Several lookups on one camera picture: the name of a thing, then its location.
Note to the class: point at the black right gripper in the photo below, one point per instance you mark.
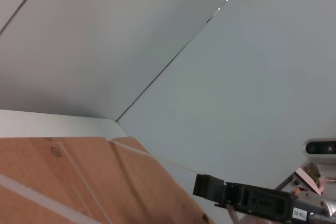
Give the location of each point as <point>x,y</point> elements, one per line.
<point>270,203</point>

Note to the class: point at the brown cardboard box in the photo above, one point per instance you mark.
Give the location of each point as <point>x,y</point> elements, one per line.
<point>26,161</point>

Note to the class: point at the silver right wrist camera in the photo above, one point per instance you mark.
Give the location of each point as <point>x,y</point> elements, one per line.
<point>320,149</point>

